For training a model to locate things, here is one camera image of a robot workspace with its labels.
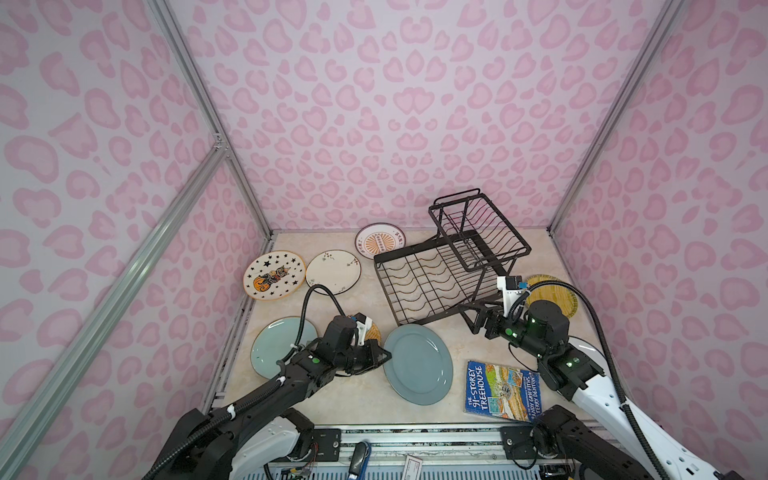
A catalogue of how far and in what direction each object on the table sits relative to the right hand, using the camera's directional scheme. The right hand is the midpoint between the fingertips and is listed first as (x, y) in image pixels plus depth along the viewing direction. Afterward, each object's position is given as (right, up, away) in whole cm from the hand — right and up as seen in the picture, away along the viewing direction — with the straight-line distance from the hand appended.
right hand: (470, 305), depth 72 cm
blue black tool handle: (-26, -34, -5) cm, 43 cm away
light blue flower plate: (-54, -14, +20) cm, 60 cm away
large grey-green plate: (-11, -22, +17) cm, 29 cm away
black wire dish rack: (+12, +16, +41) cm, 46 cm away
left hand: (-18, -13, +6) cm, 24 cm away
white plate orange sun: (-25, +19, +45) cm, 55 cm away
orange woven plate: (-24, -12, +18) cm, 33 cm away
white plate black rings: (+38, -15, +14) cm, 44 cm away
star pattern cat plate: (-61, +5, +34) cm, 71 cm away
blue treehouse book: (+10, -24, +7) cm, 27 cm away
